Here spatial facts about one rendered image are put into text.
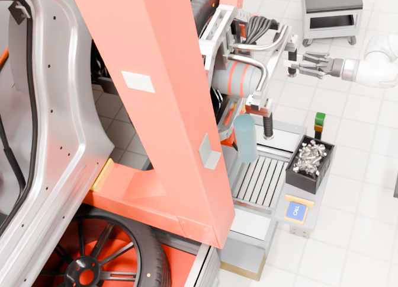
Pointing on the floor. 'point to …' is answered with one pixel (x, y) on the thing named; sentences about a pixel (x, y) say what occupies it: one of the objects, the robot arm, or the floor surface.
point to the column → (299, 232)
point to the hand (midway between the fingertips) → (292, 60)
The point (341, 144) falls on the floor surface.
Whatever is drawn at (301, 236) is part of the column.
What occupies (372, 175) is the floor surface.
